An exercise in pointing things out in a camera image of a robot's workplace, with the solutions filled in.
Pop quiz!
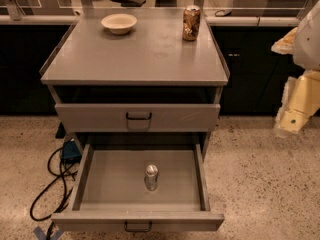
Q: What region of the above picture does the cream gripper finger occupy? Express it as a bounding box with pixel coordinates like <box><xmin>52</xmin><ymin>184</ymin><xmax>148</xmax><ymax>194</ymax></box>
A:
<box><xmin>271</xmin><ymin>27</ymin><xmax>297</xmax><ymax>55</ymax></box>
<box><xmin>273</xmin><ymin>109</ymin><xmax>310</xmax><ymax>138</ymax></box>

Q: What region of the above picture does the blue power adapter box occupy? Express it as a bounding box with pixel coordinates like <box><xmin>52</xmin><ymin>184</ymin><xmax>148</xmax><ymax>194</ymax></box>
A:
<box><xmin>60</xmin><ymin>140</ymin><xmax>82</xmax><ymax>164</ymax></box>

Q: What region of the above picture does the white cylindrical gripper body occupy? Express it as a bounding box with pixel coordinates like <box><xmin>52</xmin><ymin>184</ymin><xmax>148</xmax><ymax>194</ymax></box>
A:
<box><xmin>277</xmin><ymin>70</ymin><xmax>320</xmax><ymax>117</ymax></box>

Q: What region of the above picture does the grey metal drawer cabinet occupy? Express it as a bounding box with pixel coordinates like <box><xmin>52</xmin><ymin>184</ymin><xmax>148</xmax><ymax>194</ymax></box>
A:
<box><xmin>41</xmin><ymin>8</ymin><xmax>229</xmax><ymax>147</ymax></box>

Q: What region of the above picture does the gold patterned soda can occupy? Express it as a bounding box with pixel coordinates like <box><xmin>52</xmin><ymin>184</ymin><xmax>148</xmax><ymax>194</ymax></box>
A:
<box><xmin>182</xmin><ymin>5</ymin><xmax>201</xmax><ymax>41</ymax></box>

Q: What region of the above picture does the silver redbull can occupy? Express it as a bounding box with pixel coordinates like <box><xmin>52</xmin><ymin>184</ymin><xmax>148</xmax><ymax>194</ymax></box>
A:
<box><xmin>144</xmin><ymin>165</ymin><xmax>159</xmax><ymax>191</ymax></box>

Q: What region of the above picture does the open grey middle drawer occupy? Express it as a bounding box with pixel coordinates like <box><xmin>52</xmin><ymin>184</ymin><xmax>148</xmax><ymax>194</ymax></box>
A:
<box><xmin>52</xmin><ymin>144</ymin><xmax>224</xmax><ymax>232</ymax></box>

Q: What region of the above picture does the black office chair seat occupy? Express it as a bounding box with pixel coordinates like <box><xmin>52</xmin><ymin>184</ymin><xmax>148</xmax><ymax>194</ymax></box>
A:
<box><xmin>110</xmin><ymin>0</ymin><xmax>146</xmax><ymax>7</ymax></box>

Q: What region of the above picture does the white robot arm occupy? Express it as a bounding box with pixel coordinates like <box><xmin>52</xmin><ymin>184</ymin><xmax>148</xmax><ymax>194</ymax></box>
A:
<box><xmin>271</xmin><ymin>1</ymin><xmax>320</xmax><ymax>137</ymax></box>

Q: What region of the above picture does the blue tape floor marker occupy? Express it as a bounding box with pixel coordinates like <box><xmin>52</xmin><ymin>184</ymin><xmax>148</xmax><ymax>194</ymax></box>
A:
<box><xmin>33</xmin><ymin>227</ymin><xmax>63</xmax><ymax>240</ymax></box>

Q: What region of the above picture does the closed grey top drawer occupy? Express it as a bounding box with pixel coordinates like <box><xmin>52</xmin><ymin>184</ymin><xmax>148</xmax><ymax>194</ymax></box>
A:
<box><xmin>55</xmin><ymin>104</ymin><xmax>220</xmax><ymax>132</ymax></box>

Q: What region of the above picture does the white paper bowl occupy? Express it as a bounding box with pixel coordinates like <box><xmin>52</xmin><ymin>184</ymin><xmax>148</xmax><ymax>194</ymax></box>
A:
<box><xmin>101</xmin><ymin>13</ymin><xmax>137</xmax><ymax>35</ymax></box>

